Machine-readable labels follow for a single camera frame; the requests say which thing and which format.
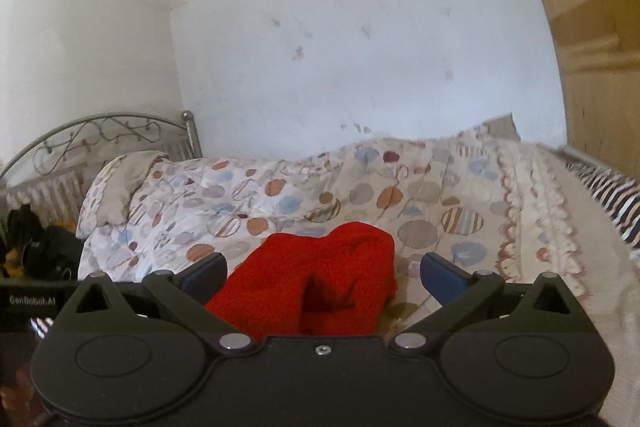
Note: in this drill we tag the metal bed headboard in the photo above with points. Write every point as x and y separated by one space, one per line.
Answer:
188 127

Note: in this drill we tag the grey patterned pillow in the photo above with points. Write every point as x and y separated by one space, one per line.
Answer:
120 192

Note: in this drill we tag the striped bedsheet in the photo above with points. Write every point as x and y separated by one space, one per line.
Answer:
610 197

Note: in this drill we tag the red knit sweater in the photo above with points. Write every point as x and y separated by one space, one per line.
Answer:
280 277

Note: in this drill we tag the brown cushion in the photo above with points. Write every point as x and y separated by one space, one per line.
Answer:
502 127

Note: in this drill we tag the circle print duvet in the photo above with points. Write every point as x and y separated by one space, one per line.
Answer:
350 192

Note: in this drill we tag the black bag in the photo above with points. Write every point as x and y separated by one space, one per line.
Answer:
45 247

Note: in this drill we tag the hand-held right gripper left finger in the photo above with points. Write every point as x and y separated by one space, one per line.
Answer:
205 277

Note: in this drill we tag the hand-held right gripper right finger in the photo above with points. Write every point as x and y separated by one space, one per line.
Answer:
440 277

